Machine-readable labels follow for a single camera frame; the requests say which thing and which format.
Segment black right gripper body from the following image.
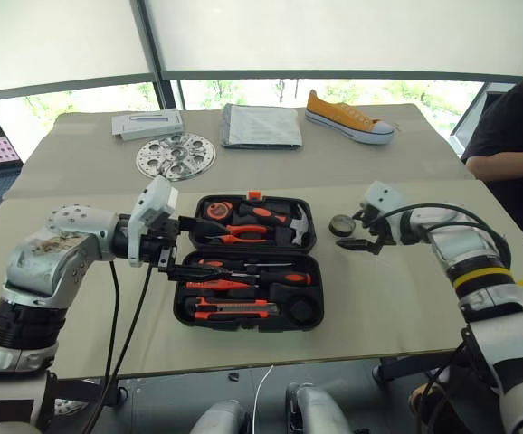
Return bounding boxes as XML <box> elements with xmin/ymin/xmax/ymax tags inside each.
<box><xmin>354</xmin><ymin>203</ymin><xmax>399</xmax><ymax>248</ymax></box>

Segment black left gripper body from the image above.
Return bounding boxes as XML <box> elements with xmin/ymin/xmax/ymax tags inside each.
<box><xmin>141</xmin><ymin>216</ymin><xmax>184</xmax><ymax>275</ymax></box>

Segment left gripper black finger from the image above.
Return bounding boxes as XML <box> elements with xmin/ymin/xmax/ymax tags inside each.
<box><xmin>166</xmin><ymin>263</ymin><xmax>233</xmax><ymax>284</ymax></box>
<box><xmin>177</xmin><ymin>216</ymin><xmax>229</xmax><ymax>241</ymax></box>

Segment small round black tin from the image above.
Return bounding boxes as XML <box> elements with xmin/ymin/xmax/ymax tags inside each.
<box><xmin>327</xmin><ymin>212</ymin><xmax>359</xmax><ymax>239</ymax></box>

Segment orange voltage tester pen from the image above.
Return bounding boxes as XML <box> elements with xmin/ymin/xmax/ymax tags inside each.
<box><xmin>185</xmin><ymin>278</ymin><xmax>259</xmax><ymax>291</ymax></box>

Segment orange black utility knife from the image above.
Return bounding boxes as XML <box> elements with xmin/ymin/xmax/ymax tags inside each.
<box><xmin>192</xmin><ymin>295</ymin><xmax>281</xmax><ymax>321</ymax></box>

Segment Phillips screwdriver orange black handle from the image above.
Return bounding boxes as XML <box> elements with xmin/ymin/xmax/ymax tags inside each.
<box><xmin>231</xmin><ymin>269</ymin><xmax>313</xmax><ymax>287</ymax></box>

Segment black tool case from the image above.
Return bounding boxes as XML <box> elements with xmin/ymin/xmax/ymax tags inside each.
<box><xmin>172</xmin><ymin>191</ymin><xmax>326</xmax><ymax>335</ymax></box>

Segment orange black tape measure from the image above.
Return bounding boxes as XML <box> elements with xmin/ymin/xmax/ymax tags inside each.
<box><xmin>204</xmin><ymin>201</ymin><xmax>233</xmax><ymax>222</ymax></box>

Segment round perforated metal disc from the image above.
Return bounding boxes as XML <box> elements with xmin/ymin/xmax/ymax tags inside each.
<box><xmin>135</xmin><ymin>133</ymin><xmax>216</xmax><ymax>183</ymax></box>

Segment yellow canvas sneaker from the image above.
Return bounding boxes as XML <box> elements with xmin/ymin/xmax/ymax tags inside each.
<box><xmin>304</xmin><ymin>89</ymin><xmax>395</xmax><ymax>146</ymax></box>

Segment white flat cardboard box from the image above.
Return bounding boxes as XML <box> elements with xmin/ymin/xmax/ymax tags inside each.
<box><xmin>110</xmin><ymin>108</ymin><xmax>185</xmax><ymax>143</ymax></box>

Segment silver rounded robot leg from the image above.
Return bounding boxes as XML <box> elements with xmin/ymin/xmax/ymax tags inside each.
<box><xmin>285</xmin><ymin>382</ymin><xmax>352</xmax><ymax>434</ymax></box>
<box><xmin>188</xmin><ymin>399</ymin><xmax>252</xmax><ymax>434</ymax></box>

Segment pale bystander shoe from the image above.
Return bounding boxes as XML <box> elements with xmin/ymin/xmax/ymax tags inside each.
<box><xmin>407</xmin><ymin>381</ymin><xmax>440</xmax><ymax>414</ymax></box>

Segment person in black shirt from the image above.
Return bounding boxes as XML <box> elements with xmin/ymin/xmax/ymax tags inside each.
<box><xmin>463</xmin><ymin>71</ymin><xmax>523</xmax><ymax>264</ymax></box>

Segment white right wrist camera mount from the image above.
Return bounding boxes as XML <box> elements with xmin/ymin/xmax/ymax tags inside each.
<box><xmin>359</xmin><ymin>180</ymin><xmax>410</xmax><ymax>228</ymax></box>

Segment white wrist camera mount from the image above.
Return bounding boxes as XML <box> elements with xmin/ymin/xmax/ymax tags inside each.
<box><xmin>127</xmin><ymin>175</ymin><xmax>180</xmax><ymax>269</ymax></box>
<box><xmin>359</xmin><ymin>180</ymin><xmax>410</xmax><ymax>228</ymax></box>

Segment orange handled pliers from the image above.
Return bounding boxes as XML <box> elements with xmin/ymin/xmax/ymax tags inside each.
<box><xmin>197</xmin><ymin>223</ymin><xmax>275</xmax><ymax>246</ymax></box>

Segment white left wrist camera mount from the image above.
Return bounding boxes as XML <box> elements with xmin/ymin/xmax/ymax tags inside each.
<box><xmin>127</xmin><ymin>175</ymin><xmax>180</xmax><ymax>269</ymax></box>

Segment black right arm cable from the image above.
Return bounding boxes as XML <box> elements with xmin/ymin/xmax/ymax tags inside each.
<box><xmin>371</xmin><ymin>202</ymin><xmax>514</xmax><ymax>273</ymax></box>

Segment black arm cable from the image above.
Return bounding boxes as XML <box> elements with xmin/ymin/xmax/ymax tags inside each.
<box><xmin>103</xmin><ymin>259</ymin><xmax>122</xmax><ymax>379</ymax></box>
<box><xmin>80</xmin><ymin>265</ymin><xmax>155</xmax><ymax>434</ymax></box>
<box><xmin>371</xmin><ymin>202</ymin><xmax>514</xmax><ymax>273</ymax></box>

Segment claw hammer orange black handle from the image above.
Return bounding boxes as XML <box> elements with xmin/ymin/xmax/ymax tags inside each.
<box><xmin>238</xmin><ymin>203</ymin><xmax>313</xmax><ymax>248</ymax></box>

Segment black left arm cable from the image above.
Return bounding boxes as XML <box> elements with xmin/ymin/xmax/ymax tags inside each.
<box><xmin>80</xmin><ymin>265</ymin><xmax>155</xmax><ymax>434</ymax></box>
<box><xmin>103</xmin><ymin>259</ymin><xmax>122</xmax><ymax>379</ymax></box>

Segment thin white cable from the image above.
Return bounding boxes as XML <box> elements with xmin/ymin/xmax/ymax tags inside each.
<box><xmin>251</xmin><ymin>364</ymin><xmax>275</xmax><ymax>434</ymax></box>

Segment black window frame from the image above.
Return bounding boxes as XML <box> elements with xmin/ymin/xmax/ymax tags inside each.
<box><xmin>0</xmin><ymin>0</ymin><xmax>523</xmax><ymax>110</ymax></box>

